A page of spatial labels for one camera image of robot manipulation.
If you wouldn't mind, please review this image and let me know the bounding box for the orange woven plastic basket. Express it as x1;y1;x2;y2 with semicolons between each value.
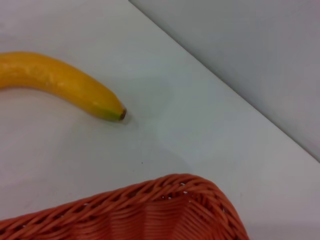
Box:
0;173;249;240

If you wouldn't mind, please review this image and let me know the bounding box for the yellow banana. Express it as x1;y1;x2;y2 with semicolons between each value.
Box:
0;51;128;123

